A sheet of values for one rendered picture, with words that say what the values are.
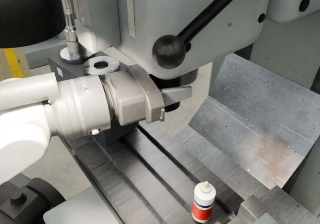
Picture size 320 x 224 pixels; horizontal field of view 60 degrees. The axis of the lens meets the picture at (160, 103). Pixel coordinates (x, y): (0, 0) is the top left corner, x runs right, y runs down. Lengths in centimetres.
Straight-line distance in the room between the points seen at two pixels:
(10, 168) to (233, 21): 34
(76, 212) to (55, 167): 131
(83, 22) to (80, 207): 52
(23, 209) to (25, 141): 76
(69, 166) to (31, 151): 162
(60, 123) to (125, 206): 30
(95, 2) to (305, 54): 53
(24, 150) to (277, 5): 38
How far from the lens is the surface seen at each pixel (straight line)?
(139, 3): 29
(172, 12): 28
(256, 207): 53
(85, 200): 76
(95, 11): 32
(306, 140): 75
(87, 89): 40
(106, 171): 70
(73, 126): 40
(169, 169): 69
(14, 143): 39
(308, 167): 87
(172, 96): 44
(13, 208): 115
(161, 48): 24
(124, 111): 41
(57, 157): 210
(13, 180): 152
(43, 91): 39
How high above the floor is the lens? 149
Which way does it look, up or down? 38 degrees down
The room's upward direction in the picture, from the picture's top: straight up
